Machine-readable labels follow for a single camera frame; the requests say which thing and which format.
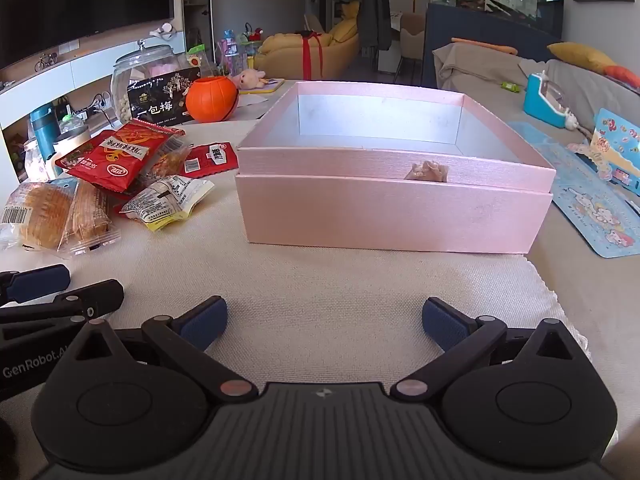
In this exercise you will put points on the teal thermos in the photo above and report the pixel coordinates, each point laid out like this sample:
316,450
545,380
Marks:
42,132

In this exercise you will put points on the grey covered sofa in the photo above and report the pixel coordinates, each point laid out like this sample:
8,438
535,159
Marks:
480,75

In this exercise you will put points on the grey coat on stand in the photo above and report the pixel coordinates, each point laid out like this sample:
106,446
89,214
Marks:
372,15

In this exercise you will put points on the colourful sticker card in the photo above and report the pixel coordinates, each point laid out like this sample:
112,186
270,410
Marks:
617,140

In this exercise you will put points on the clear snack bag green top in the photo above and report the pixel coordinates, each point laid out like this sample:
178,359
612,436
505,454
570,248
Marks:
197,57

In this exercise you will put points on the yellow cushion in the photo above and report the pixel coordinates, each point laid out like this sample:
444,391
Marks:
580,55

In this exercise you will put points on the orange pumpkin bucket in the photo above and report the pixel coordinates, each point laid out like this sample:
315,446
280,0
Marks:
210,100

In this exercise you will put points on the red chip packet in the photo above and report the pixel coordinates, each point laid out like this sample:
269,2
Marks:
82,162

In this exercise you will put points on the pink plush toy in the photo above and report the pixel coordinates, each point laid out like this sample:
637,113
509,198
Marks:
247,79

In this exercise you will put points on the yellow armchair with red ribbon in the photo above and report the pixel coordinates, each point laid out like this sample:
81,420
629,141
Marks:
290,52

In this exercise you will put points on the teal toy box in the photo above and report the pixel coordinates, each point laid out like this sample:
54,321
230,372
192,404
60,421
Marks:
542,100

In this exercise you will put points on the dark blue cabinet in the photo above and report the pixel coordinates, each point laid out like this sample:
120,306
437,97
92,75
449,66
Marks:
480,27

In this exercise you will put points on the pink gift box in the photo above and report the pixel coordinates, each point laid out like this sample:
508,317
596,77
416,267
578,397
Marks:
390,210

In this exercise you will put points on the black plum snack bag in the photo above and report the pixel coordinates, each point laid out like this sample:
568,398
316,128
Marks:
160,100

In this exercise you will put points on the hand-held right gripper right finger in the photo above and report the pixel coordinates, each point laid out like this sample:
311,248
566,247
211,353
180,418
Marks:
442,327

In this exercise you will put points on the beige tablecloth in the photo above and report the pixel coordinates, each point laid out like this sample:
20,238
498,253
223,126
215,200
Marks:
310,285

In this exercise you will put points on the yellow flat board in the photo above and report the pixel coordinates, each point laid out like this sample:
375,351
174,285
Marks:
272,84

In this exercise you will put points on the yellow and white snack packet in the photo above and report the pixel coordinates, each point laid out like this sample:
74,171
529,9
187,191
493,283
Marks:
165,202

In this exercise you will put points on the sliced cake packet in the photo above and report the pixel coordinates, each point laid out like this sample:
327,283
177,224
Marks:
89,215

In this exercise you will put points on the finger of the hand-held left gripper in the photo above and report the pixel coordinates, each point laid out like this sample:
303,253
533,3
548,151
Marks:
97,297
40,282

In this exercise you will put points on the small red snack packet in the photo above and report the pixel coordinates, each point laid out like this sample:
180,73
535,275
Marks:
212,157

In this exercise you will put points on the white coffee table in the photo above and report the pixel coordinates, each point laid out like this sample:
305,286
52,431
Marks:
250,112

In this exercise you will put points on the toy basket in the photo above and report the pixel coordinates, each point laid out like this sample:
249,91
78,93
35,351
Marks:
252,35

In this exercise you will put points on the green gumball dispenser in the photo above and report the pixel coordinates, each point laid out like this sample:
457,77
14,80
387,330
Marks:
71,121

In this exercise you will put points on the orange cushion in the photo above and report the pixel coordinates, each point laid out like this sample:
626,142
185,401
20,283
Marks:
625,76

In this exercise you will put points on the small white shelf ornament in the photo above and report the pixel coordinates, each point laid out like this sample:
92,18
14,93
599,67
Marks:
166,29

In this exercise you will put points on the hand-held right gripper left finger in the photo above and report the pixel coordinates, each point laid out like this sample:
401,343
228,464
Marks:
205,327

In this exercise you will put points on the white power strip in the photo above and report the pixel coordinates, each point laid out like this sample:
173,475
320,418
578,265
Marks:
97,105

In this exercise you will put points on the colourful toy set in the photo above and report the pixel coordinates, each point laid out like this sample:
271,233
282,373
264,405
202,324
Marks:
230,50

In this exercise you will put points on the green toy car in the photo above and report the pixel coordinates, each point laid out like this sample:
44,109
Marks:
509,86

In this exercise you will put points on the miniature bicycle model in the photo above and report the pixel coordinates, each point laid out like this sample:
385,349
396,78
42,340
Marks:
45,61

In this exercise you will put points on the white paper sheet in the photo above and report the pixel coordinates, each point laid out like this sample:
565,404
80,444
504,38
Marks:
250,100

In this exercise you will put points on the tan dining chair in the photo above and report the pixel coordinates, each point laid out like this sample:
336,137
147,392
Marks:
412,37

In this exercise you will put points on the blue cartoon printed sheet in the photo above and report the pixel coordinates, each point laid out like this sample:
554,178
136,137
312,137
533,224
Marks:
590,210

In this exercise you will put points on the large glass jar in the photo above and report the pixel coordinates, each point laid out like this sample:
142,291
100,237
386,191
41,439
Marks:
145,60

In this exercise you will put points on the white TV wall unit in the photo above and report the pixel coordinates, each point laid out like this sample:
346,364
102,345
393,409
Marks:
90,67

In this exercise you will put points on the bread loaf packet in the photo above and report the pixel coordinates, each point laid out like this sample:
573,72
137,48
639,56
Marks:
35,217

